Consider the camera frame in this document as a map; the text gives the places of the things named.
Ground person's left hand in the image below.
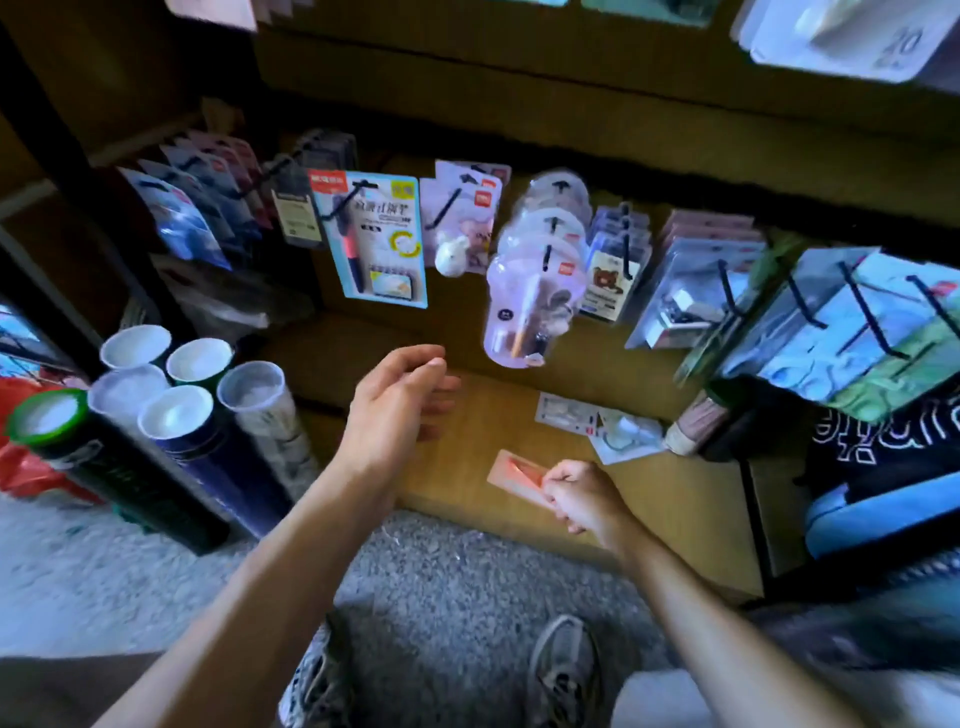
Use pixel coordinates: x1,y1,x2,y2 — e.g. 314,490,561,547
333,344,463,486

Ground person's right hand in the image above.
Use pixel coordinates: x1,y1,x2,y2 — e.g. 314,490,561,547
540,459,639,553

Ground orange packet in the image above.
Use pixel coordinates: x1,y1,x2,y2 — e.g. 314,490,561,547
486,448,558,513

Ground person's left forearm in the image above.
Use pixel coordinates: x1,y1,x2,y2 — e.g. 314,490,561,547
93,453,402,728

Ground person's right forearm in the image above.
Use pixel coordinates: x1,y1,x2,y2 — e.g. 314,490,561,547
600,510,867,728

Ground wooden display shelf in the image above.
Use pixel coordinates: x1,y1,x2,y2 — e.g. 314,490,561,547
0,0,960,607

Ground flat white card packet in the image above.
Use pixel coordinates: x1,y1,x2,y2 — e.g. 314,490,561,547
534,390,603,438

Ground clear blister packet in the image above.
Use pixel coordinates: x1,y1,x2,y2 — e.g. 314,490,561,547
587,408,669,467

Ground clear cup-shaped stationery packs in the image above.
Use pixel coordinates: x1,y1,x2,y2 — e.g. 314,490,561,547
483,168,595,371

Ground pink striped paper roll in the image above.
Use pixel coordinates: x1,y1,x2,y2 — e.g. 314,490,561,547
663,388,727,458

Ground blue pen blister pack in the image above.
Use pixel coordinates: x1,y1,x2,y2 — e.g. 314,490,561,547
308,168,429,310

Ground pink packets with white plush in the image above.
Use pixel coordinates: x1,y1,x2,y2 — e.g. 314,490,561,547
418,159,513,279

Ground person's right grey sneaker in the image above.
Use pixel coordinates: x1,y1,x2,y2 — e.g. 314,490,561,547
523,614,606,728

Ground person's grey sneaker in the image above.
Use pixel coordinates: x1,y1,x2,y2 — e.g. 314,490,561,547
276,613,355,728
523,614,606,728

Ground dark packet with pale label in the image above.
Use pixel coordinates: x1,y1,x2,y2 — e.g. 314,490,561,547
268,153,325,251

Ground bear print card packets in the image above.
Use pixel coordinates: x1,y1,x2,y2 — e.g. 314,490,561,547
579,202,654,325

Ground clear plastic bags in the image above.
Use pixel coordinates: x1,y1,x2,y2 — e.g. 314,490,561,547
148,253,318,342

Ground person's right leg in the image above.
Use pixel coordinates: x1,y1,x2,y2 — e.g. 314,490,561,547
609,663,960,728

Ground person's leg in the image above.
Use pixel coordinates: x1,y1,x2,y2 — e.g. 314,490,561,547
609,663,960,728
0,651,165,728

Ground pink-topped clear blister packs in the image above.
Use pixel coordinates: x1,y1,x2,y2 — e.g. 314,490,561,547
624,209,768,352

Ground bundle of white-capped paper tubes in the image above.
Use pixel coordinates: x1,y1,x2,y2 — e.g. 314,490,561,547
6,324,320,556

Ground green hanging package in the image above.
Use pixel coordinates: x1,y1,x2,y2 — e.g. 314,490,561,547
673,231,807,389

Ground dark hanging packets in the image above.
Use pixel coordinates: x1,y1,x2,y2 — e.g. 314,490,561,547
291,128,359,175

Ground row of blue hanging packets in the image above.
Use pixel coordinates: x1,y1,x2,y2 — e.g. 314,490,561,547
118,129,265,273

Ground person's left grey sneaker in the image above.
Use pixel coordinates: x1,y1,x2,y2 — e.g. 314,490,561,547
276,613,355,728

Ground light blue pouch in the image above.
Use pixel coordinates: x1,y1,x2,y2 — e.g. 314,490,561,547
804,472,960,562

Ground blue landscape print packs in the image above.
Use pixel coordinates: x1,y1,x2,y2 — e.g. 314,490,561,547
718,246,960,426

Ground black bag with white print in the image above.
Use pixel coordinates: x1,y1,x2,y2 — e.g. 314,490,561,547
804,388,960,500

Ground red plastic bag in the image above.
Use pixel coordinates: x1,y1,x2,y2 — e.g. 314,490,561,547
0,373,102,505

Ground person's left leg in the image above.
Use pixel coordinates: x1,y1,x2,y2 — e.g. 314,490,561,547
0,651,165,728

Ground white hanging package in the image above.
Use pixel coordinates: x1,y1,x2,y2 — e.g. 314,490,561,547
729,0,960,85

